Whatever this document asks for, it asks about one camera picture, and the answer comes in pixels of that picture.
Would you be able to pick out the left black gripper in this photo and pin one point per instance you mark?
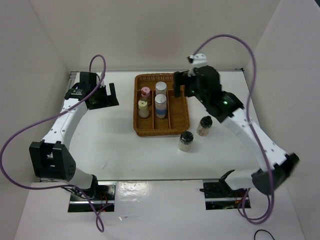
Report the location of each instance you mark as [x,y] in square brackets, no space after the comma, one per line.
[109,100]

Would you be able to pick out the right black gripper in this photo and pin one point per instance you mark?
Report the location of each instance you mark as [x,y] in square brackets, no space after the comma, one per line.
[180,78]

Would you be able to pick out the silver cap blue label bottle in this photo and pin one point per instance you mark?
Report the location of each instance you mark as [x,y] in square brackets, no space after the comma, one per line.
[160,88]

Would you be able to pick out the grey cap blue label bottle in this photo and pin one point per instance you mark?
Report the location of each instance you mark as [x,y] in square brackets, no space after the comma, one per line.
[160,101]

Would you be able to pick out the pink cap spice bottle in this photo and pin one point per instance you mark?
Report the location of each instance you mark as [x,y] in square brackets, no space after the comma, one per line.
[146,94]

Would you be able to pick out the yellow cap spice bottle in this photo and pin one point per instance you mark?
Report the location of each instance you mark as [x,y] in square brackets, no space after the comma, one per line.
[143,110]

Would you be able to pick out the black cap jar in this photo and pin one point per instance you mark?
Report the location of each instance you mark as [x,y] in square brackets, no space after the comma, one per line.
[186,141]
[204,126]

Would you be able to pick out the black cap jar front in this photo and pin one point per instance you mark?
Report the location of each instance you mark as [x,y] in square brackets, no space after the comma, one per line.
[186,141]

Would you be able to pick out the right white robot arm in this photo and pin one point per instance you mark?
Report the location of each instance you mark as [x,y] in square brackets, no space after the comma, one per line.
[275,164]

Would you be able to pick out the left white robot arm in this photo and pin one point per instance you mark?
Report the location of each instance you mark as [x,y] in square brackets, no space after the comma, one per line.
[50,157]

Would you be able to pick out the brown wicker divided basket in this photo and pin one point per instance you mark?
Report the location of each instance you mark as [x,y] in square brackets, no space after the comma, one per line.
[176,119]

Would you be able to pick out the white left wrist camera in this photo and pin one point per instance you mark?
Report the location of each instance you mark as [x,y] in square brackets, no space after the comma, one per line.
[99,74]

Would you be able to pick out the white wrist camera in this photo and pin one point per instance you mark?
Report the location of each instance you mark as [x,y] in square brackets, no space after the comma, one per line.
[99,74]
[196,61]

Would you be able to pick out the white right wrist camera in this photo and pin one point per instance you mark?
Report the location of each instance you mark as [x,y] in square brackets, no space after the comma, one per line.
[196,61]

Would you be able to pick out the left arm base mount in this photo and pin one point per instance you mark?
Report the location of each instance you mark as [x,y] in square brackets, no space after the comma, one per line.
[104,201]

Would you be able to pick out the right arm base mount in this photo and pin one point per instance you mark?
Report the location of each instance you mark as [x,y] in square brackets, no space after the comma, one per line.
[218,196]

